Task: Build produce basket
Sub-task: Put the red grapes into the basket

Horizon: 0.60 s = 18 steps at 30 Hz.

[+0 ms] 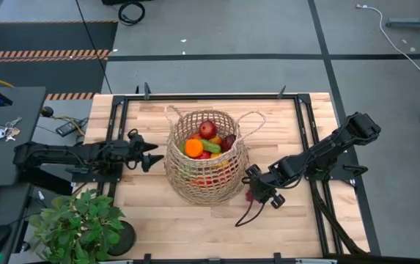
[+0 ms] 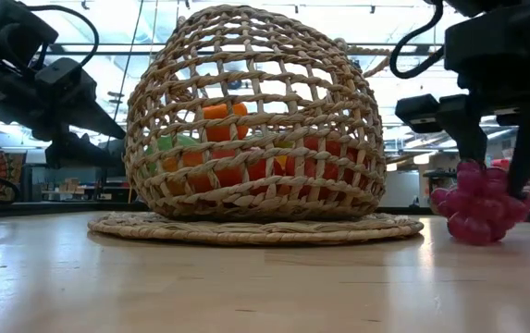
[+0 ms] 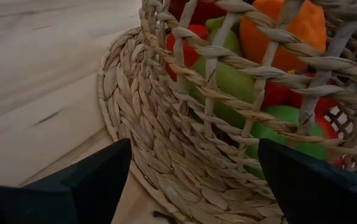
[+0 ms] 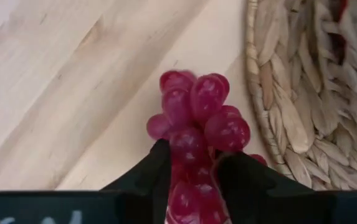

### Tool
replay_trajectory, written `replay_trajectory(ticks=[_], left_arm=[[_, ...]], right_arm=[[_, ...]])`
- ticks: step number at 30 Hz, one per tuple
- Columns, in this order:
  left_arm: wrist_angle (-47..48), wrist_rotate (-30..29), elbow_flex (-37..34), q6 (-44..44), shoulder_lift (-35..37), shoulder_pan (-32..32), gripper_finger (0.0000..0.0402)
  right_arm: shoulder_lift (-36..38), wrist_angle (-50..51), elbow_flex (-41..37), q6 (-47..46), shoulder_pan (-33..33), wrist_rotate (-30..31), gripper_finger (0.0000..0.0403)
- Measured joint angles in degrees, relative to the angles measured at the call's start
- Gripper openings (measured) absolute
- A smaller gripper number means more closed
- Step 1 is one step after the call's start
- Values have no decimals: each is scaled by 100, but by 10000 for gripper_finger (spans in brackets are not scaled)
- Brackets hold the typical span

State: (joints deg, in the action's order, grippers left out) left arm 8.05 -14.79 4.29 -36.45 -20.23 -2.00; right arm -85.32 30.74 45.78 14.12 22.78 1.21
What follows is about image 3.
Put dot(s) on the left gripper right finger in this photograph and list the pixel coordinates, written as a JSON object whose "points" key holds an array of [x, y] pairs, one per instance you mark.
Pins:
{"points": [[318, 199]]}

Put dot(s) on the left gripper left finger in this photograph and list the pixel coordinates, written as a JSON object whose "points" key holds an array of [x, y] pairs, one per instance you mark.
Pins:
{"points": [[72, 199]]}

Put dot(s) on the bright green apple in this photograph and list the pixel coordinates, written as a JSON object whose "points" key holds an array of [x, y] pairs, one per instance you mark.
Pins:
{"points": [[282, 112]]}

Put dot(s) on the large red apple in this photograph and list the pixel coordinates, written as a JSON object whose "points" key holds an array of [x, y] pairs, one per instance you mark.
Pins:
{"points": [[274, 93]]}

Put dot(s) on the open-weave seagrass basket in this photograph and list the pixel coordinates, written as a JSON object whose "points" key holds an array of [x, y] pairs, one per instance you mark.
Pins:
{"points": [[271, 73]]}

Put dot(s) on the green pear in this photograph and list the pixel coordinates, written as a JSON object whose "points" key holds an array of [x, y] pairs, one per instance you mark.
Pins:
{"points": [[228, 81]]}

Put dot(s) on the orange fruit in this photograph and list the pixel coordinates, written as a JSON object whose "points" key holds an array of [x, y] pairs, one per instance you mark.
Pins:
{"points": [[310, 26]]}

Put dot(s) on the crimson pomegranate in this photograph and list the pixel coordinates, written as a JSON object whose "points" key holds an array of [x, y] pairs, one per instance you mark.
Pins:
{"points": [[203, 12]]}

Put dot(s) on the round woven seagrass mat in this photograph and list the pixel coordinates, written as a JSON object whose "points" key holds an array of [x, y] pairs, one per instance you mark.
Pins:
{"points": [[172, 174]]}

